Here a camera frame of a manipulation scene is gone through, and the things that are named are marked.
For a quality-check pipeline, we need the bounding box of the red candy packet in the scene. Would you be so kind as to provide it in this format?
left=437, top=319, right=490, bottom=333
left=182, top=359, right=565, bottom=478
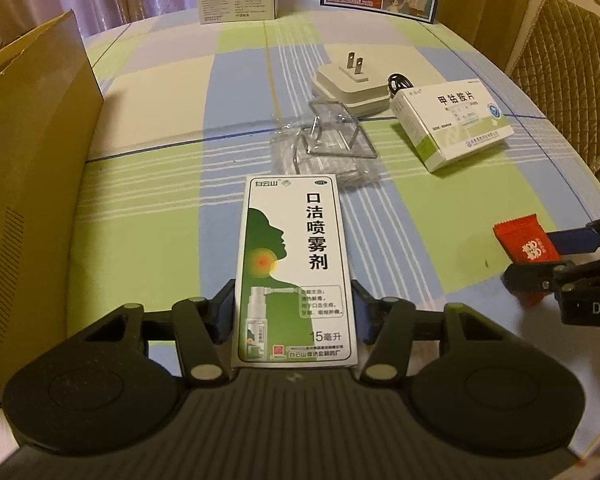
left=493, top=214, right=560, bottom=263

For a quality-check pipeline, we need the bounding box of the green white spray medicine box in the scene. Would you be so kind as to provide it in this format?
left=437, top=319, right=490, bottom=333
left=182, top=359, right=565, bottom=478
left=232, top=174, right=358, bottom=368

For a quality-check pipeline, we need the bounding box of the white green tablet box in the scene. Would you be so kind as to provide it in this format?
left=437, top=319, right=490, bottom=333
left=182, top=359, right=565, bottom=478
left=388, top=74, right=514, bottom=172

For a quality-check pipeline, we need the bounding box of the metal rack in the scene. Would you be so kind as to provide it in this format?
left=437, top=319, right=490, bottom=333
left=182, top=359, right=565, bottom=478
left=271, top=99, right=380, bottom=188

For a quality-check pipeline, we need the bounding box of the checkered tablecloth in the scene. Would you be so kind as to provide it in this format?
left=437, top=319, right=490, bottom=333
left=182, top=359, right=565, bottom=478
left=68, top=0, right=600, bottom=424

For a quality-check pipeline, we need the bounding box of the quilted beige chair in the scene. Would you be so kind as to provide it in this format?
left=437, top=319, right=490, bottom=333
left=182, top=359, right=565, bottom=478
left=509, top=0, right=600, bottom=172

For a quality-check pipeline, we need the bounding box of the white power adapter plug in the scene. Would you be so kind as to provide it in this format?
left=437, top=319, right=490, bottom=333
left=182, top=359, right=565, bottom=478
left=312, top=51, right=390, bottom=117

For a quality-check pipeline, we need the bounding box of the brown cardboard box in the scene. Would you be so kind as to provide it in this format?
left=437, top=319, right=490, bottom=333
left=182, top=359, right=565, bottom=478
left=0, top=12, right=104, bottom=403

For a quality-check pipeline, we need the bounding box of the black cable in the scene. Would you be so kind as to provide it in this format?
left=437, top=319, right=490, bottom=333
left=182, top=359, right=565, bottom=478
left=386, top=72, right=415, bottom=99

